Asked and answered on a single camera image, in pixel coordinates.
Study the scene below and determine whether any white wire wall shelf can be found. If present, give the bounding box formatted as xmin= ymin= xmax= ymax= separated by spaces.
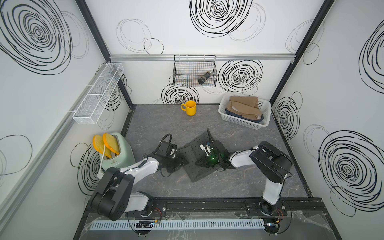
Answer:
xmin=73 ymin=63 xmax=124 ymax=125

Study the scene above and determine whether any toast slice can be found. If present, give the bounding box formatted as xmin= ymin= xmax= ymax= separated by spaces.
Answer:
xmin=103 ymin=133 xmax=120 ymax=155
xmin=93 ymin=135 xmax=112 ymax=159

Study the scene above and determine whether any white perforated plastic basket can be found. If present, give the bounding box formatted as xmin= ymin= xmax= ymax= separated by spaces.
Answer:
xmin=218 ymin=92 xmax=271 ymax=130

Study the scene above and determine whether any mint green toaster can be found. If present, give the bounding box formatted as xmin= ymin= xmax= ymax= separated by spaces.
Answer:
xmin=102 ymin=133 xmax=136 ymax=171

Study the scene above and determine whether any tan brown skirt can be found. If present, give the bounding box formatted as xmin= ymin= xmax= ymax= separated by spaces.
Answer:
xmin=226 ymin=97 xmax=262 ymax=120

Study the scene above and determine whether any white toaster plug cord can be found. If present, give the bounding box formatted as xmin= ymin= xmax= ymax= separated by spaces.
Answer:
xmin=96 ymin=145 xmax=106 ymax=180

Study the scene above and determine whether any right toast slice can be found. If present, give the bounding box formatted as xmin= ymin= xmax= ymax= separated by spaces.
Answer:
xmin=103 ymin=133 xmax=120 ymax=155

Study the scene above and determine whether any black wire wall basket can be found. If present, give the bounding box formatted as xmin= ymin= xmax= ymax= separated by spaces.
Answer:
xmin=172 ymin=55 xmax=218 ymax=88

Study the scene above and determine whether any blue denim skirt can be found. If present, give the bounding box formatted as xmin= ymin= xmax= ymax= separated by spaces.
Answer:
xmin=225 ymin=109 xmax=264 ymax=123

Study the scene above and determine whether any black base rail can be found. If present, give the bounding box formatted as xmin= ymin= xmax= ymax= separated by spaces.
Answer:
xmin=86 ymin=196 xmax=325 ymax=218

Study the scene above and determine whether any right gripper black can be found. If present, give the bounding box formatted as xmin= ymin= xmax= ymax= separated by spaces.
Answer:
xmin=194 ymin=154 xmax=222 ymax=168

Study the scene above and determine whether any white slotted cable duct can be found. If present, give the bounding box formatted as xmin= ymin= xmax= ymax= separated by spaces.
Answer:
xmin=90 ymin=219 xmax=265 ymax=231

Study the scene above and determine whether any dark perforated mat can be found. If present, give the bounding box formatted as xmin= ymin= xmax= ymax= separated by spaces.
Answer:
xmin=178 ymin=131 xmax=216 ymax=183

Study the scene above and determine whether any left toast slice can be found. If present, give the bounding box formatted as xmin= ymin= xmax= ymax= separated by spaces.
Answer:
xmin=93 ymin=135 xmax=112 ymax=159

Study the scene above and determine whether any dark cylindrical bottle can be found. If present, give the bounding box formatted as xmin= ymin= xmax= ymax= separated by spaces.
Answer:
xmin=198 ymin=72 xmax=212 ymax=85

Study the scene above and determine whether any yellow mug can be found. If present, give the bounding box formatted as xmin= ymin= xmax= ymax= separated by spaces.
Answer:
xmin=181 ymin=101 xmax=197 ymax=116

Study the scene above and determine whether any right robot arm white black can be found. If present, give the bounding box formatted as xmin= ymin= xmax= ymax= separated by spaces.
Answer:
xmin=195 ymin=141 xmax=293 ymax=216

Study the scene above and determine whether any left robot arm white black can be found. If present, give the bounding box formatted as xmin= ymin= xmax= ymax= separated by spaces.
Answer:
xmin=88 ymin=133 xmax=188 ymax=221

